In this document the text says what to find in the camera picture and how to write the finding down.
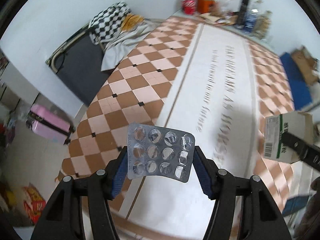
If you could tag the dark folding bed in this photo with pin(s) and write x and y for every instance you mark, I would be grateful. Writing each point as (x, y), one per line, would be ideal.
(77, 63)

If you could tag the green white medicine box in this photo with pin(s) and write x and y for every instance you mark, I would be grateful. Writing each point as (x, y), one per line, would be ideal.
(297, 123)

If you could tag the red snack carton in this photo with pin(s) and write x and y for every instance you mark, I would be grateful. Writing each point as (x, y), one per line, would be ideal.
(33, 203)

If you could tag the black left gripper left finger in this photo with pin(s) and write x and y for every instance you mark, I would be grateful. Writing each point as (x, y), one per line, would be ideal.
(62, 216)

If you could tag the silver pill blister pack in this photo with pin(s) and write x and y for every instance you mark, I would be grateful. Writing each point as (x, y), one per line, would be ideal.
(159, 151)

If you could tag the cardboard box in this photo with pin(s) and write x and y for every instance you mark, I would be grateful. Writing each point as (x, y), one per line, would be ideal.
(307, 64)

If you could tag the grey white blanket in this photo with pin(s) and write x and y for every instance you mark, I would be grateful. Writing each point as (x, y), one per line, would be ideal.
(120, 46)

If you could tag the pink suitcase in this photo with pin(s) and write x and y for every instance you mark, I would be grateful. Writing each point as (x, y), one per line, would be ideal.
(44, 123)

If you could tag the checkered pink brown tablecloth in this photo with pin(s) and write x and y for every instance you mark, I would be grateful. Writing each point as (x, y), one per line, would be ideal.
(212, 83)

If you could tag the black white checkered cloth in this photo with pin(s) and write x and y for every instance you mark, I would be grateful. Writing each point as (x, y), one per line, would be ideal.
(106, 24)

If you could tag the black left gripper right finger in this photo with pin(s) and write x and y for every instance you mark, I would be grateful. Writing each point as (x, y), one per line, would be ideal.
(260, 217)

